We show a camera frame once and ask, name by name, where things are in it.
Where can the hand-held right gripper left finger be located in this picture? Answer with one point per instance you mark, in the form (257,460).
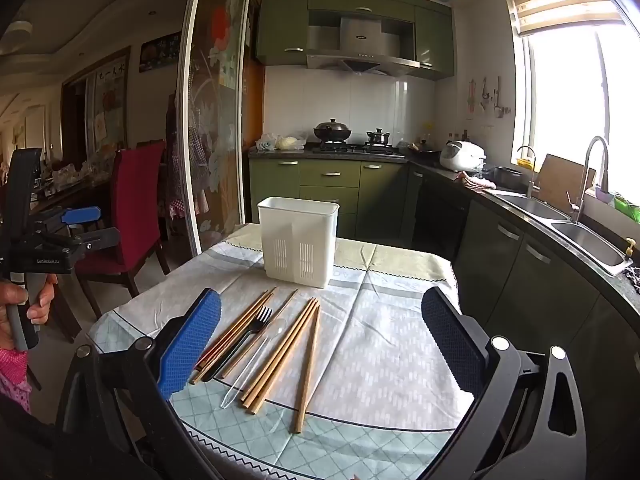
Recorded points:
(192,345)

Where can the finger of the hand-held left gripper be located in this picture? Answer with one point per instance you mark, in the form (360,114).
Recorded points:
(80,215)
(97,240)

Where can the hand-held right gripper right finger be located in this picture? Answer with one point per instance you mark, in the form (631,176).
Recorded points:
(450,345)

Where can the dark red chopstick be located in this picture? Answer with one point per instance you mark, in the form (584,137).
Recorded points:
(212,352)

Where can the clear plastic spoon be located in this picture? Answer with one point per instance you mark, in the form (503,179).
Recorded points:
(228,400)

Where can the black plastic fork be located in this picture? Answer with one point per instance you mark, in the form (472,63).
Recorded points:
(257,327)

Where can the white plastic utensil holder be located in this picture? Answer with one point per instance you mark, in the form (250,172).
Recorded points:
(300,230)

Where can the person's left hand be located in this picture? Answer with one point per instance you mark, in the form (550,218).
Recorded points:
(44,302)

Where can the cluttered dining table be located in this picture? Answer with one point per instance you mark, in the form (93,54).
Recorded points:
(75,177)

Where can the red upholstered wooden chair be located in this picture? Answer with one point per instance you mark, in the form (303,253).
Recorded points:
(135,200)

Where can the pale patterned tablecloth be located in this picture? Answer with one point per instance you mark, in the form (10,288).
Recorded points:
(380,360)

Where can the green sink base cabinet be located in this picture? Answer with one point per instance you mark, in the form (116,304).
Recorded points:
(500,280)

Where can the hanging checkered clothes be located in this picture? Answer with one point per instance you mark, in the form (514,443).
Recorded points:
(175,170)

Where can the pink cloth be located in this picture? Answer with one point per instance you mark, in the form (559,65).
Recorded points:
(477,181)

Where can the steel double sink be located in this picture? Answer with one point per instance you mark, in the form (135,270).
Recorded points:
(585,245)

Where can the flower printed sliding glass door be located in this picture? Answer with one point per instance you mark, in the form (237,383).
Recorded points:
(215,110)

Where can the black cooking pot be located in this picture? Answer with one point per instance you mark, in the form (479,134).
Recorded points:
(505,177)

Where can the black countertop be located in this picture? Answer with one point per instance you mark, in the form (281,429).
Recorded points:
(620,290)

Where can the small steel faucet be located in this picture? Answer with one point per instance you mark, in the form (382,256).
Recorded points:
(530,175)

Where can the white rice cooker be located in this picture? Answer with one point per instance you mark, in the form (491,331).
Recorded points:
(462,155)

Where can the dark frying pan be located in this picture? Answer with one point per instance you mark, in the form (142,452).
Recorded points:
(422,150)

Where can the wooden cutting board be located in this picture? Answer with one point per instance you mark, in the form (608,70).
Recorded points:
(560,180)

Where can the green base cabinet with drawers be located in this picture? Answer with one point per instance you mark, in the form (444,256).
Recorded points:
(325,185)

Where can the white plastic bags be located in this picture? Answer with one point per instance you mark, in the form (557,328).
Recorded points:
(282,142)

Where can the gas stove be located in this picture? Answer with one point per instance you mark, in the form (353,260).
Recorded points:
(360,149)

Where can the small black pot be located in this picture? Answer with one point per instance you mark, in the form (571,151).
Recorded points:
(378,137)

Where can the tall steel faucet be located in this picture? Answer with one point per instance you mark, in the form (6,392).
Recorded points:
(587,170)

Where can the green plastic container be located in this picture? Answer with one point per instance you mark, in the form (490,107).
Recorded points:
(627,206)

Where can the black wok with lid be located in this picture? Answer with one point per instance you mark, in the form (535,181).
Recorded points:
(332,132)

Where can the window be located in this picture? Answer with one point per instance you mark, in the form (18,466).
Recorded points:
(565,100)

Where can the steel range hood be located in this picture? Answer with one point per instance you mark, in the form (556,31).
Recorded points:
(360,35)

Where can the striped window blind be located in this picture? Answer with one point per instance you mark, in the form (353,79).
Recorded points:
(560,5)

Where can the dark wall poster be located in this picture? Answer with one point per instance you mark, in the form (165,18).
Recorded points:
(160,52)

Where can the wall hooks with utensils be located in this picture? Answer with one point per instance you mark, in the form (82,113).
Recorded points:
(490,100)

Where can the green wall cabinets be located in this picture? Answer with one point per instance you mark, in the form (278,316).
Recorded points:
(280,25)

